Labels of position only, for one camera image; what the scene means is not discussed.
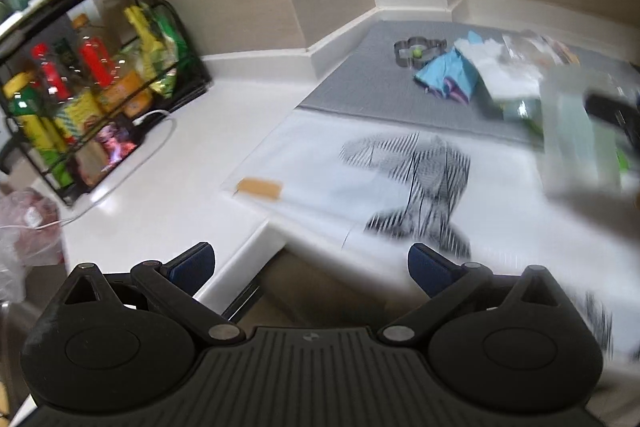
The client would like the white patterned cutting mat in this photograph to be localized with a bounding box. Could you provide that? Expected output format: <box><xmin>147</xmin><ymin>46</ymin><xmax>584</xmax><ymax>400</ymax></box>
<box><xmin>224</xmin><ymin>109</ymin><xmax>639</xmax><ymax>360</ymax></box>

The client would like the white paper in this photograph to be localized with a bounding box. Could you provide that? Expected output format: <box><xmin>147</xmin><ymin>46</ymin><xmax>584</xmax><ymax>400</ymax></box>
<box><xmin>454</xmin><ymin>38</ymin><xmax>542</xmax><ymax>103</ymax></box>

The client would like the tan sticky label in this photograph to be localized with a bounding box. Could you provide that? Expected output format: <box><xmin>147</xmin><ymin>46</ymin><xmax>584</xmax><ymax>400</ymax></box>
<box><xmin>235</xmin><ymin>178</ymin><xmax>283</xmax><ymax>200</ymax></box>

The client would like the green yellow bottle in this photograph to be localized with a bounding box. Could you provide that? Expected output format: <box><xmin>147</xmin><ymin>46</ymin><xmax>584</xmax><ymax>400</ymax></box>
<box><xmin>3</xmin><ymin>72</ymin><xmax>74</xmax><ymax>187</ymax></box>

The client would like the black wire spice rack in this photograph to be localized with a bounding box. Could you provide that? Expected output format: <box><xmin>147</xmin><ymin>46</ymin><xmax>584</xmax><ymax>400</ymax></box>
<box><xmin>1</xmin><ymin>0</ymin><xmax>212</xmax><ymax>206</ymax></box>

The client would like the metal flower cookie cutter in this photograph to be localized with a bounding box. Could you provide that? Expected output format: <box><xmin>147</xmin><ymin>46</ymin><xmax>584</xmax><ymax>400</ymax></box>
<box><xmin>394</xmin><ymin>37</ymin><xmax>448</xmax><ymax>70</ymax></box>

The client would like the red cap sauce bottle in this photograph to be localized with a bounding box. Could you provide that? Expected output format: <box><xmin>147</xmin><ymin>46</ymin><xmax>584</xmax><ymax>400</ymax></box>
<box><xmin>79</xmin><ymin>35</ymin><xmax>114</xmax><ymax>89</ymax></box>

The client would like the grey dish mat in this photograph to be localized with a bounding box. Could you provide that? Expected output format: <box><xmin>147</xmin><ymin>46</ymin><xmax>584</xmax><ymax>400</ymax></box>
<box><xmin>299</xmin><ymin>20</ymin><xmax>542</xmax><ymax>150</ymax></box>

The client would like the smartphone with lit screen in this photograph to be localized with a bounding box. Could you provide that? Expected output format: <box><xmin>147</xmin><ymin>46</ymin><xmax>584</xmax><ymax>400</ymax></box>
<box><xmin>94</xmin><ymin>121</ymin><xmax>139</xmax><ymax>168</ymax></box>

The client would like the clear pink plastic bag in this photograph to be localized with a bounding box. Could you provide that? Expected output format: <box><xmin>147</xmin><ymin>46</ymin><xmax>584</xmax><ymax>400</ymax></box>
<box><xmin>1</xmin><ymin>188</ymin><xmax>65</xmax><ymax>303</ymax></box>

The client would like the white charging cable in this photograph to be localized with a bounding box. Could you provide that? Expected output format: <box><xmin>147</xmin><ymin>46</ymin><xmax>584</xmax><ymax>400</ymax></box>
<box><xmin>0</xmin><ymin>108</ymin><xmax>180</xmax><ymax>230</ymax></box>

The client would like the clear plastic container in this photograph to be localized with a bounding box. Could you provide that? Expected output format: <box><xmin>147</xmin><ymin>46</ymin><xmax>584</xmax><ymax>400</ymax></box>
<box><xmin>538</xmin><ymin>65</ymin><xmax>620</xmax><ymax>196</ymax></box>

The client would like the yellow green snack bag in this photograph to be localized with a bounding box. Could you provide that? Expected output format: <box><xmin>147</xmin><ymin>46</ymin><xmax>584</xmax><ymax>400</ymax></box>
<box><xmin>124</xmin><ymin>3</ymin><xmax>189</xmax><ymax>100</ymax></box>

